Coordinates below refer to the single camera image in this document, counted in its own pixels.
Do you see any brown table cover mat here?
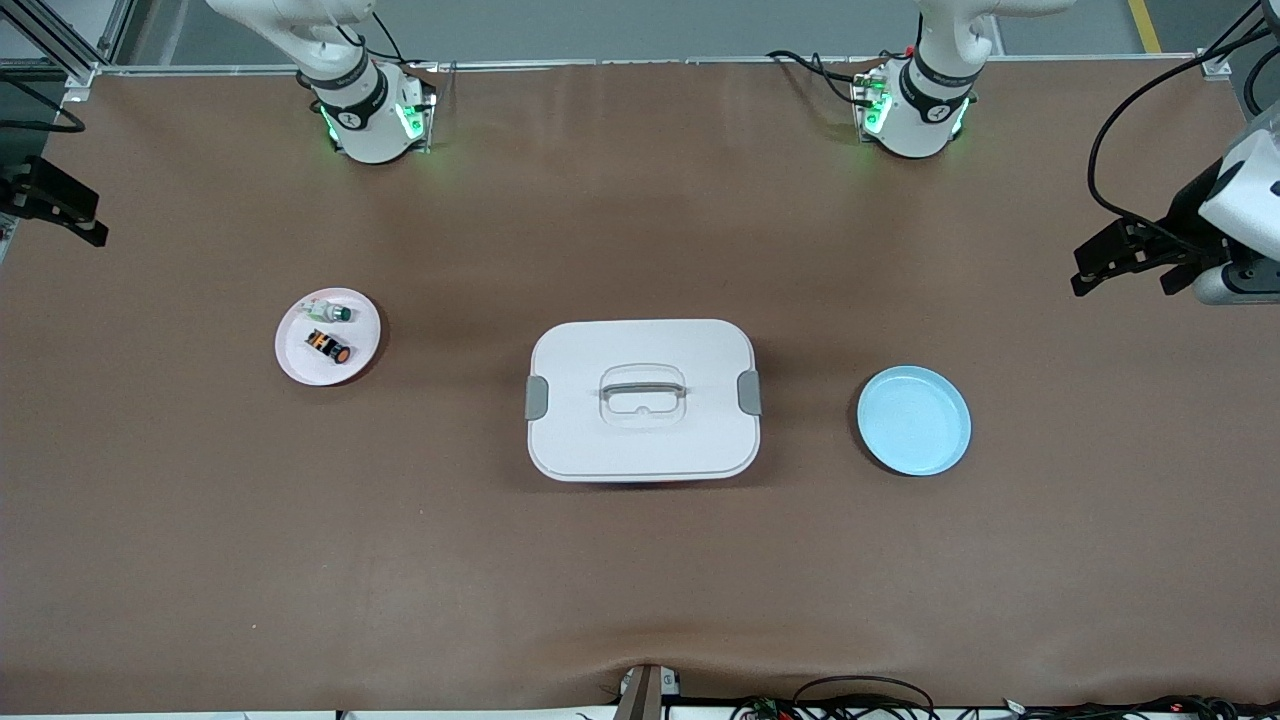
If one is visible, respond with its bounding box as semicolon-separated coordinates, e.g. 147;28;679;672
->
0;58;1280;713

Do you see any pink round plate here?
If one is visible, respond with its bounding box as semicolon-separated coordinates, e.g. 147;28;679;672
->
274;287;383;388

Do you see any white lidded storage box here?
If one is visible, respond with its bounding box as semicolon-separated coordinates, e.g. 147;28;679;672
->
524;318;763;484

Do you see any camera mount post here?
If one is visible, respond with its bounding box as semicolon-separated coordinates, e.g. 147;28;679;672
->
615;662;683;720

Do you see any black looped cable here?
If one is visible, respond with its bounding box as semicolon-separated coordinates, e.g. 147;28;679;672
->
790;675;938;720

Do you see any black cable bundle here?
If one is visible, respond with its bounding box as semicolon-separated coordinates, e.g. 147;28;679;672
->
730;693;1280;720

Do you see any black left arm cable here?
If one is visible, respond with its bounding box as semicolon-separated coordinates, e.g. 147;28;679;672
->
1086;0;1280;241

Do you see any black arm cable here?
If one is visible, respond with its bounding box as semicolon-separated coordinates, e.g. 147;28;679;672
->
0;75;87;135
1086;0;1280;241

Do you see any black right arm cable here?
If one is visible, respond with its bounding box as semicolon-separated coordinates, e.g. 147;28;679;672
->
0;75;87;135

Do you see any silver table edge rail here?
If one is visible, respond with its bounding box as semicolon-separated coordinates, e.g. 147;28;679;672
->
95;55;1226;76

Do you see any light blue round plate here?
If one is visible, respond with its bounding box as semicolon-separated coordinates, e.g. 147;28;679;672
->
856;364;973;478

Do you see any black base cable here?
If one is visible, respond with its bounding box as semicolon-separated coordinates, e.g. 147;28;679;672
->
765;48;881;106

